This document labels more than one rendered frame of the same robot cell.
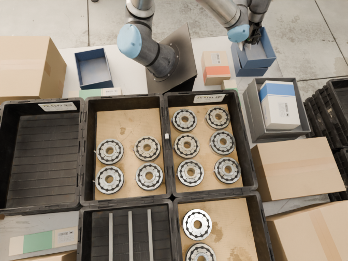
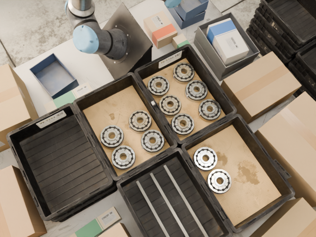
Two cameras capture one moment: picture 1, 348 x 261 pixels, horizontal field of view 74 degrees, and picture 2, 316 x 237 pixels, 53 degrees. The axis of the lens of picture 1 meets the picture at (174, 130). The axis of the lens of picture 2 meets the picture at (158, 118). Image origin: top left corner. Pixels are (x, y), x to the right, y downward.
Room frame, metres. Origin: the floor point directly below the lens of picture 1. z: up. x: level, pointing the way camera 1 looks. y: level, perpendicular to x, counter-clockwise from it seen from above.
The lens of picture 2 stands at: (-0.22, 0.17, 2.18)
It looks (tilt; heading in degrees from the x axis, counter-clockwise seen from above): 70 degrees down; 340
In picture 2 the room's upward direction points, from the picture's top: 4 degrees clockwise
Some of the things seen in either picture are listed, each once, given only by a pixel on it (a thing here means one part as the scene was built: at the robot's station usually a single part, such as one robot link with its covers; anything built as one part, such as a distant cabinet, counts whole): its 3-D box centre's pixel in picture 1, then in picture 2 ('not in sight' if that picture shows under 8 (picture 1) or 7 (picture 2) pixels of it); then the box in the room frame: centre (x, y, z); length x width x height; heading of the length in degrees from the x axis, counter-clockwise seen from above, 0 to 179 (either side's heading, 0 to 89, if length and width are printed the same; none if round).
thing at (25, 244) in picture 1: (47, 240); (94, 228); (-0.13, 0.40, 0.73); 0.24 x 0.06 x 0.06; 108
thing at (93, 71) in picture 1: (93, 70); (54, 77); (0.64, 0.44, 0.74); 0.20 x 0.15 x 0.07; 25
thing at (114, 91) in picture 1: (96, 97); (70, 100); (0.49, 0.39, 0.73); 0.24 x 0.06 x 0.06; 106
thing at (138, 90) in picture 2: (127, 148); (125, 127); (0.23, 0.16, 0.87); 0.40 x 0.30 x 0.11; 14
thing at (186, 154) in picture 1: (187, 145); (170, 104); (0.28, -0.06, 0.86); 0.10 x 0.10 x 0.01
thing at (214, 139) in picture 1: (222, 142); (196, 90); (0.32, -0.20, 0.86); 0.10 x 0.10 x 0.01
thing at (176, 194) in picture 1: (207, 139); (184, 91); (0.30, -0.13, 0.92); 0.40 x 0.30 x 0.02; 14
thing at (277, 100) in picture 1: (277, 106); (226, 43); (0.53, -0.43, 0.85); 0.20 x 0.12 x 0.09; 6
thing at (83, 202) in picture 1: (125, 144); (124, 123); (0.23, 0.16, 0.92); 0.40 x 0.30 x 0.02; 14
